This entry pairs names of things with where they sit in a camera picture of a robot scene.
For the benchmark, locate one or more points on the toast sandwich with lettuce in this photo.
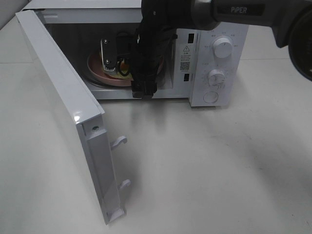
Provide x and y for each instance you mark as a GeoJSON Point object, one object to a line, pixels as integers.
{"type": "Point", "coordinates": [122, 69]}

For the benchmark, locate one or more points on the pink round plate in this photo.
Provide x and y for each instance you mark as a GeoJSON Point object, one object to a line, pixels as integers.
{"type": "Point", "coordinates": [94, 64]}

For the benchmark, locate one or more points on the white microwave oven body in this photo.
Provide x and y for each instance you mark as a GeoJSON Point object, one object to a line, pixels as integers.
{"type": "Point", "coordinates": [78, 26]}

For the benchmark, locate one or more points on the white microwave door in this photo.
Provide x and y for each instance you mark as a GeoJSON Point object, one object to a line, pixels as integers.
{"type": "Point", "coordinates": [76, 111]}

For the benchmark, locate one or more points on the round white door button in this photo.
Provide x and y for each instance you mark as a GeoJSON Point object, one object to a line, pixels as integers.
{"type": "Point", "coordinates": [210, 97]}

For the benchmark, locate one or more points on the upper white power knob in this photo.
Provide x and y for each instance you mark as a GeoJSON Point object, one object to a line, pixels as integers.
{"type": "Point", "coordinates": [222, 47]}

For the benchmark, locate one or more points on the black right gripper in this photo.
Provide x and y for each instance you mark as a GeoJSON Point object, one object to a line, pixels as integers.
{"type": "Point", "coordinates": [147, 50]}

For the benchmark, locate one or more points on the lower white timer knob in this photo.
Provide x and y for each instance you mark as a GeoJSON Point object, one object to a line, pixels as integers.
{"type": "Point", "coordinates": [216, 77]}

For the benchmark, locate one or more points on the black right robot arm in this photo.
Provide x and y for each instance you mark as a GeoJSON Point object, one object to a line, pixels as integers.
{"type": "Point", "coordinates": [290, 21]}

